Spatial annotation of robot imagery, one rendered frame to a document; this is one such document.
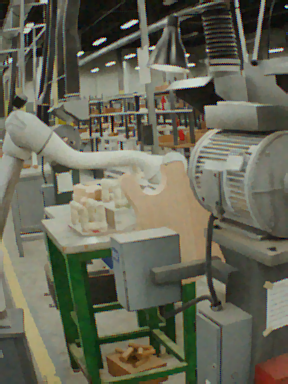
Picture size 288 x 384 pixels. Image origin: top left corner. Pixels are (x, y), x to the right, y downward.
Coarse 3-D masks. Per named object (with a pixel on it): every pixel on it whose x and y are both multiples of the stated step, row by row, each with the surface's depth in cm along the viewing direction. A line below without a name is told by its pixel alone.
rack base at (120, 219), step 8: (112, 200) 256; (104, 208) 241; (112, 208) 236; (120, 208) 234; (112, 216) 233; (120, 216) 232; (128, 216) 233; (112, 224) 234; (120, 224) 232; (128, 224) 233
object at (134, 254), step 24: (120, 240) 137; (144, 240) 137; (168, 240) 139; (120, 264) 138; (144, 264) 138; (168, 264) 140; (120, 288) 142; (144, 288) 139; (168, 288) 141; (168, 312) 146
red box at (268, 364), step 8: (272, 360) 123; (280, 360) 122; (256, 368) 122; (264, 368) 119; (272, 368) 118; (280, 368) 117; (256, 376) 122; (264, 376) 118; (272, 376) 114; (280, 376) 113
